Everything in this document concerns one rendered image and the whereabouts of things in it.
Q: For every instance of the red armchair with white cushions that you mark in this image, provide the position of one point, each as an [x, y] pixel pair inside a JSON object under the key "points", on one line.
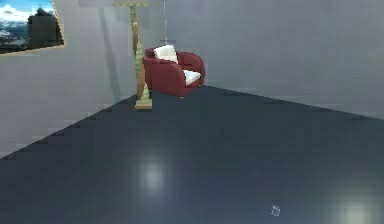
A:
{"points": [[168, 73]]}

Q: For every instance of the framed mountain landscape picture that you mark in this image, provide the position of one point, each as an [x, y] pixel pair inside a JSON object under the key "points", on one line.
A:
{"points": [[30, 25]]}

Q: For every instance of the green and wooden floor lamp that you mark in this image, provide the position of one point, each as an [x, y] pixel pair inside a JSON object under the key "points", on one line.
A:
{"points": [[139, 63]]}

